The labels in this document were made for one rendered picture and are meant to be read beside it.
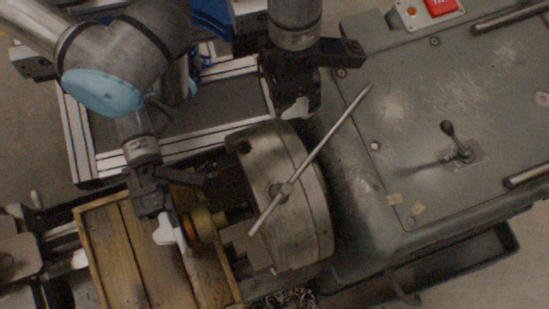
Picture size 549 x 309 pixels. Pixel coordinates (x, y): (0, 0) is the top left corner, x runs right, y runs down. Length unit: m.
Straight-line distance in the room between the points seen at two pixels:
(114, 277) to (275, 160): 0.53
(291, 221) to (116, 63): 0.42
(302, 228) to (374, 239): 0.14
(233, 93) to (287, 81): 1.39
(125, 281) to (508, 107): 0.91
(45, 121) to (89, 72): 1.61
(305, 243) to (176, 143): 1.14
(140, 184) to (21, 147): 1.37
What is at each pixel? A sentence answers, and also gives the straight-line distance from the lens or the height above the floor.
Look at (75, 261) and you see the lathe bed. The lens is 1.46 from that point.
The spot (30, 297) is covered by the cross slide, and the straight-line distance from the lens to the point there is 1.36.
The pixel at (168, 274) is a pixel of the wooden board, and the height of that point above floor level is 0.89.
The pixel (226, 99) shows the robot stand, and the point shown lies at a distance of 2.24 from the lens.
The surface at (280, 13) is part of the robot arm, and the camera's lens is 0.77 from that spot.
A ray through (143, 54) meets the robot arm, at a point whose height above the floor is 1.42.
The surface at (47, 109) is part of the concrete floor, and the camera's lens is 2.57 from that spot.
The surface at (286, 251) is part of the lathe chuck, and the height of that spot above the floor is 1.17.
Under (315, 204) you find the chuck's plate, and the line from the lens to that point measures 1.07.
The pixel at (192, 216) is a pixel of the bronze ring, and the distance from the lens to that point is 1.17.
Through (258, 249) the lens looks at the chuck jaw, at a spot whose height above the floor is 1.11.
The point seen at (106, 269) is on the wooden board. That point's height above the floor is 0.89.
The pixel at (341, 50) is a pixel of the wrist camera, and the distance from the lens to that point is 0.90.
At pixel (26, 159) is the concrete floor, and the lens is 2.52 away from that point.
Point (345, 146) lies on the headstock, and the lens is 1.08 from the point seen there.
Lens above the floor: 2.26
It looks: 71 degrees down
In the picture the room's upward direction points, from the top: 12 degrees clockwise
